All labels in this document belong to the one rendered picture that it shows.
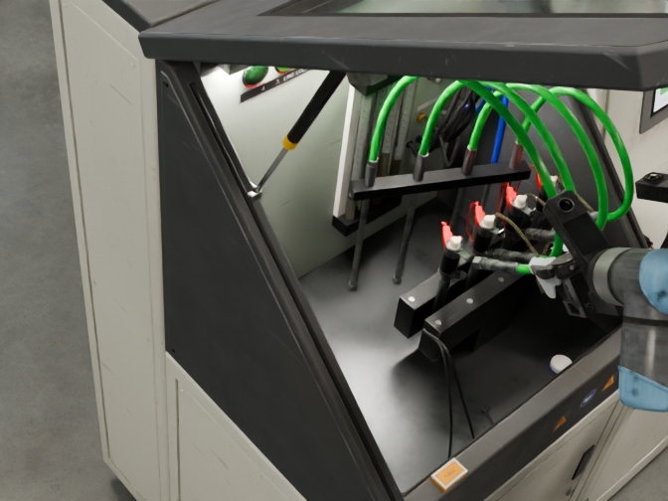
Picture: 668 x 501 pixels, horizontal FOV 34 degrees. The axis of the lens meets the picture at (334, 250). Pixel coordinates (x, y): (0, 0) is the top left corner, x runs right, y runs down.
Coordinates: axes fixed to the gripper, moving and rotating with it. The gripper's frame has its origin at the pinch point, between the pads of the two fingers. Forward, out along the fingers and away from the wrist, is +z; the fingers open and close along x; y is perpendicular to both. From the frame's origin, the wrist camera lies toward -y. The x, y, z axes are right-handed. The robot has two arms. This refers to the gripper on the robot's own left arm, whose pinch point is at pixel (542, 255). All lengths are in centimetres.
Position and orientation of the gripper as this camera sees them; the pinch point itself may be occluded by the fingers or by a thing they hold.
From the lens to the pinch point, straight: 162.2
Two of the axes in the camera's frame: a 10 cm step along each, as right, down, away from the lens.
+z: -2.6, -0.3, 9.7
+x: 8.7, -4.4, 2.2
